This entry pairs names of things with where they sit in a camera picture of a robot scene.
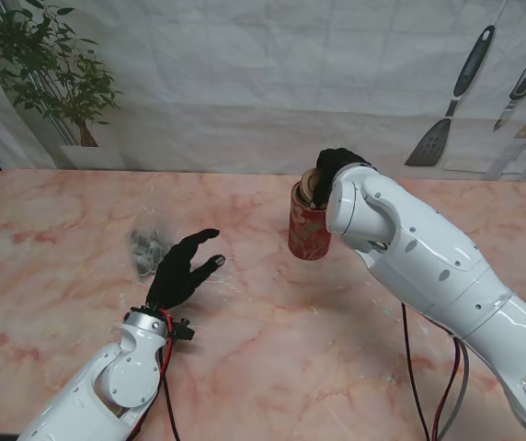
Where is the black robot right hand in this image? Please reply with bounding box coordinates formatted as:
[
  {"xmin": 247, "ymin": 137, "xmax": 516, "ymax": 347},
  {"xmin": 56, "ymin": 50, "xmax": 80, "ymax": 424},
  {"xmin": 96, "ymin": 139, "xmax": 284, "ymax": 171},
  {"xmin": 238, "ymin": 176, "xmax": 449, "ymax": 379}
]
[{"xmin": 311, "ymin": 147, "xmax": 378, "ymax": 209}]

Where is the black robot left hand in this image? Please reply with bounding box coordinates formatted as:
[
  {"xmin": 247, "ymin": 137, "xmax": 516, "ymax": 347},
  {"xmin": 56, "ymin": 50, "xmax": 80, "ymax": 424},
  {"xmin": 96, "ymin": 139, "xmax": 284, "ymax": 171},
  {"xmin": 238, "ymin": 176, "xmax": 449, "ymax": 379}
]
[{"xmin": 145, "ymin": 229, "xmax": 226, "ymax": 311}]

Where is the gold round canister lid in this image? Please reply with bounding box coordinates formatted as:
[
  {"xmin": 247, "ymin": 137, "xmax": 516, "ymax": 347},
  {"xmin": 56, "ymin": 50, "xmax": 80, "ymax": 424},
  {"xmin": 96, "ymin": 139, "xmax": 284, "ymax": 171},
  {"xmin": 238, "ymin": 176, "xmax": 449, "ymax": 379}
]
[{"xmin": 300, "ymin": 168, "xmax": 325, "ymax": 204}]

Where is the clear plastic bag of tea bags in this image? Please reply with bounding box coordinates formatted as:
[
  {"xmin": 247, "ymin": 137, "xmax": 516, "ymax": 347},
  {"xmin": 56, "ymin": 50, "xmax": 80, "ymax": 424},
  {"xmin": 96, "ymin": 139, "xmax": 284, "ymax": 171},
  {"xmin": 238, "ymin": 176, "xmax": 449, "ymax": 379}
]
[{"xmin": 128, "ymin": 223, "xmax": 168, "ymax": 280}]

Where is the red floral tea canister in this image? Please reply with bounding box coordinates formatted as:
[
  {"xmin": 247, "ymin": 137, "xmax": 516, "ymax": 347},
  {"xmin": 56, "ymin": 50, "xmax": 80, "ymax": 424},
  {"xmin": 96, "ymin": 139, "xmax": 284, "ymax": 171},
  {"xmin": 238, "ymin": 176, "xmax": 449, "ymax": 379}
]
[{"xmin": 288, "ymin": 178, "xmax": 334, "ymax": 261}]

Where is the black slotted spatula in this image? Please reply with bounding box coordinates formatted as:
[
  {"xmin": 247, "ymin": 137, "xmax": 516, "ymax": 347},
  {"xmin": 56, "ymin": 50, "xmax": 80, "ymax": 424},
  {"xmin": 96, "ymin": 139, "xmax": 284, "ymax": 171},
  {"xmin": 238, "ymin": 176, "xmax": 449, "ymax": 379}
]
[{"xmin": 404, "ymin": 24, "xmax": 497, "ymax": 167}]

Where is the green leafy plant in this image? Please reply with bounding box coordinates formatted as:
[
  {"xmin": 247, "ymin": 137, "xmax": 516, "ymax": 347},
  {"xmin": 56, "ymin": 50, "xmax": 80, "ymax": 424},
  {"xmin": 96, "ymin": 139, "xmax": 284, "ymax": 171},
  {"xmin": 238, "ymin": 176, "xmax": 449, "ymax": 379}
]
[{"xmin": 0, "ymin": 0, "xmax": 124, "ymax": 148}]

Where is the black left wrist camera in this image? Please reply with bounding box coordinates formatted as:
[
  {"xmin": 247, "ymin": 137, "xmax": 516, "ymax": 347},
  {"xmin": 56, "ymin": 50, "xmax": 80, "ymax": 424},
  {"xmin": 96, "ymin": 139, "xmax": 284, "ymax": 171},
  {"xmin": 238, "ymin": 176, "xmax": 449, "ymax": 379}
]
[{"xmin": 172, "ymin": 317, "xmax": 196, "ymax": 343}]

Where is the red and black left arm cable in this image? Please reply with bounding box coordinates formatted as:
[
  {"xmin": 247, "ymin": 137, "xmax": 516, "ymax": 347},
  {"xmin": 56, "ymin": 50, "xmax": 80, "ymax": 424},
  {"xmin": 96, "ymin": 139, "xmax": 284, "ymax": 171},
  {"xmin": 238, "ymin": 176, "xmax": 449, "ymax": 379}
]
[{"xmin": 129, "ymin": 309, "xmax": 182, "ymax": 441}]

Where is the red and black arm cable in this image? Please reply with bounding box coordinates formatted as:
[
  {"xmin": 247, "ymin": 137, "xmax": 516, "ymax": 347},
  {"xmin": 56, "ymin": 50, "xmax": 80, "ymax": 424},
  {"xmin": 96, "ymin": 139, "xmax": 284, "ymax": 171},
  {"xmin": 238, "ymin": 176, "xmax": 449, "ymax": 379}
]
[
  {"xmin": 129, "ymin": 309, "xmax": 182, "ymax": 441},
  {"xmin": 399, "ymin": 301, "xmax": 472, "ymax": 441}
]

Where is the red and black right arm cable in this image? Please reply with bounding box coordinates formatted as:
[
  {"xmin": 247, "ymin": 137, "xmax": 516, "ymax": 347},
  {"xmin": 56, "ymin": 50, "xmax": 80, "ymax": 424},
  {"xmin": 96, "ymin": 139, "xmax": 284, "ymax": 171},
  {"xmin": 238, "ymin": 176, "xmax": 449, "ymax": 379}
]
[{"xmin": 399, "ymin": 301, "xmax": 472, "ymax": 441}]

